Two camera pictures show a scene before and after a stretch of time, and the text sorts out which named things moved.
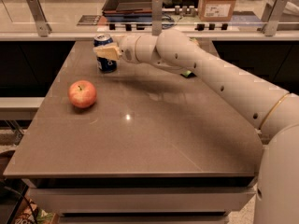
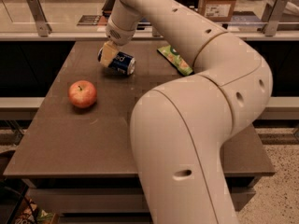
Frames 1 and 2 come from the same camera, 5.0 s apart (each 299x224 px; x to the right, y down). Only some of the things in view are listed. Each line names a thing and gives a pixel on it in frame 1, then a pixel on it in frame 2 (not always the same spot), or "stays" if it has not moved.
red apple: (82, 93) stays
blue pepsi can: (105, 64) to (123, 63)
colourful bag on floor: (31, 214) stays
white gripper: (128, 49) to (117, 35)
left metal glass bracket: (43, 26) stays
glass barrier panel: (145, 13) stays
